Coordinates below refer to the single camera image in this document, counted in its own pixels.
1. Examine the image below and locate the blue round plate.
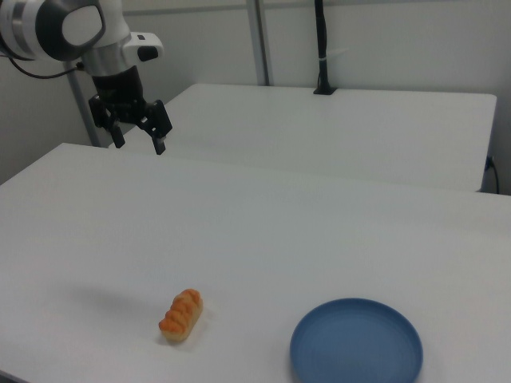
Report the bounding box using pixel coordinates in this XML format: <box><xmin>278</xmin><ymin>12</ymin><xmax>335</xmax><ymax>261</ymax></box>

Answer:
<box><xmin>290</xmin><ymin>298</ymin><xmax>423</xmax><ymax>383</ymax></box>

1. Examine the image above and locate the black wall cable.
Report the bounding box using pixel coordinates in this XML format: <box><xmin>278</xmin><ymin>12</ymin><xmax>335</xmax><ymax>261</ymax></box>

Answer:
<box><xmin>484</xmin><ymin>156</ymin><xmax>501</xmax><ymax>194</ymax></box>

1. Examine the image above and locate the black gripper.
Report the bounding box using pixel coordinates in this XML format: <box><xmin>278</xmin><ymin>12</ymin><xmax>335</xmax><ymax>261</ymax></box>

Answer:
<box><xmin>88</xmin><ymin>65</ymin><xmax>174</xmax><ymax>156</ymax></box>

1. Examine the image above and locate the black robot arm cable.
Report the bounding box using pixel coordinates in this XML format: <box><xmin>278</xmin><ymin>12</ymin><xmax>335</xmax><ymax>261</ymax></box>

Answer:
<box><xmin>6</xmin><ymin>55</ymin><xmax>85</xmax><ymax>80</ymax></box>

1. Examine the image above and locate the orange braided bread loaf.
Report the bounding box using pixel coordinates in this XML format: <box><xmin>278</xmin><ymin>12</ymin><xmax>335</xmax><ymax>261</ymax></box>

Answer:
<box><xmin>159</xmin><ymin>288</ymin><xmax>205</xmax><ymax>345</ymax></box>

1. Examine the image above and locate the black camera pole with clamp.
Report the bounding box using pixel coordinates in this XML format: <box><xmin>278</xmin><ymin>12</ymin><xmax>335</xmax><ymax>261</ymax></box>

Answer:
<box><xmin>312</xmin><ymin>0</ymin><xmax>339</xmax><ymax>97</ymax></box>

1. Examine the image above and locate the white zip tie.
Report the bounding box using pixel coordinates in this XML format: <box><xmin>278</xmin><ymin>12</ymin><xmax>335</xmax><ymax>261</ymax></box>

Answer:
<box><xmin>319</xmin><ymin>48</ymin><xmax>350</xmax><ymax>63</ymax></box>

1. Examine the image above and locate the grey metal frame post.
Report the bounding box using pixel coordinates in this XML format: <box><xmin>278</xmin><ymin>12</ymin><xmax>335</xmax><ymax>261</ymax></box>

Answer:
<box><xmin>244</xmin><ymin>0</ymin><xmax>276</xmax><ymax>86</ymax></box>
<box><xmin>65</xmin><ymin>61</ymin><xmax>101</xmax><ymax>148</ymax></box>

